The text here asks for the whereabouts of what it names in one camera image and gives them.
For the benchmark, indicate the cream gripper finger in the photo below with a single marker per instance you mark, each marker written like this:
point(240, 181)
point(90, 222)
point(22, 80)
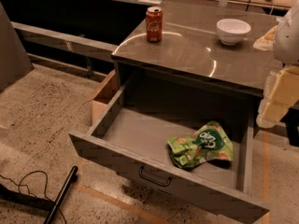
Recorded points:
point(280, 93)
point(266, 42)

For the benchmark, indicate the green rice chip bag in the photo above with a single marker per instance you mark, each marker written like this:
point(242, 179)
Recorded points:
point(209, 143)

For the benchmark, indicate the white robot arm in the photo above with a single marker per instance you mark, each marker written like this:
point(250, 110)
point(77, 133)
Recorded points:
point(286, 40)

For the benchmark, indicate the open grey metal drawer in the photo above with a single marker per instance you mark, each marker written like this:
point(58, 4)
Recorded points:
point(136, 124)

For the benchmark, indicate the white ceramic bowl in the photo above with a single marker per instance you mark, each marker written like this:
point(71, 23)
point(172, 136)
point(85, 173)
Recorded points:
point(232, 31)

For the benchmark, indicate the grey metal cabinet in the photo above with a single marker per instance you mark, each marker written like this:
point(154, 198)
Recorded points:
point(191, 54)

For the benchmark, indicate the orange soda can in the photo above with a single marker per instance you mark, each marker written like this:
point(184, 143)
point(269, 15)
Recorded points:
point(154, 20)

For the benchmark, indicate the cardboard box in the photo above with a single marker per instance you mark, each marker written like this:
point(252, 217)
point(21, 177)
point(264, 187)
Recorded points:
point(102, 95)

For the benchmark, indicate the black metal stand leg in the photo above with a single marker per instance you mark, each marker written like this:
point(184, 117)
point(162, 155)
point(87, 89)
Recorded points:
point(71, 178)

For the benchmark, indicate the black drawer handle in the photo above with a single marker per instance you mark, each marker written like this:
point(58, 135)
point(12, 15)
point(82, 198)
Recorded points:
point(154, 179)

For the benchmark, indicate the grey metal shelf rail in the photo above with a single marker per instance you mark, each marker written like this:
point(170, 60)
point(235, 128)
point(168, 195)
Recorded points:
point(72, 43)

